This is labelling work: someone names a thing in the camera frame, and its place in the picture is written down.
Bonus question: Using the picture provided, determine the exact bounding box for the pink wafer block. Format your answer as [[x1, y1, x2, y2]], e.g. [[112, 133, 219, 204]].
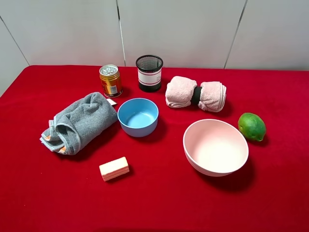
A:
[[99, 157, 129, 182]]

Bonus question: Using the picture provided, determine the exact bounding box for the blue bowl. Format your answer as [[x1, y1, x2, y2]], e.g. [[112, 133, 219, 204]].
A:
[[117, 98, 159, 138]]

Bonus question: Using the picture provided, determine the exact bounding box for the rolled pink towel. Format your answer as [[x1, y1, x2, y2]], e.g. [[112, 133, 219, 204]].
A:
[[165, 76, 226, 113]]

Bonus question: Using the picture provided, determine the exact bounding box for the black band on towel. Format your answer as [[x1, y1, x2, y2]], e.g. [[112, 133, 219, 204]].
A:
[[191, 86, 202, 105]]

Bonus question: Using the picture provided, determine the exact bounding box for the black mesh pen holder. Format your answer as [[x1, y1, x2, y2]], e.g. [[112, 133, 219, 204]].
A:
[[136, 55, 163, 92]]

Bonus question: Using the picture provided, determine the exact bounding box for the gold drink can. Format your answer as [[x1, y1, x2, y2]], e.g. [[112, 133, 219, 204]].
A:
[[99, 64, 123, 98]]

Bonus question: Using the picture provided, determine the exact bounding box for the pink bowl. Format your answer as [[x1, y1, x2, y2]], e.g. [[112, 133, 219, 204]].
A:
[[183, 119, 249, 177]]

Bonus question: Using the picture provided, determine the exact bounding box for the grey folded towel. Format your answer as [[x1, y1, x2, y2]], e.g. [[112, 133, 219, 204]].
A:
[[40, 92, 118, 155]]

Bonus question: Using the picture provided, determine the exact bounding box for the green lime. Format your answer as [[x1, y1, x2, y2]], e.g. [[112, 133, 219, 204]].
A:
[[238, 113, 266, 142]]

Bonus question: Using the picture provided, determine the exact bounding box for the red tablecloth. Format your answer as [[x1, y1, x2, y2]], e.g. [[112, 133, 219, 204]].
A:
[[0, 66, 309, 232]]

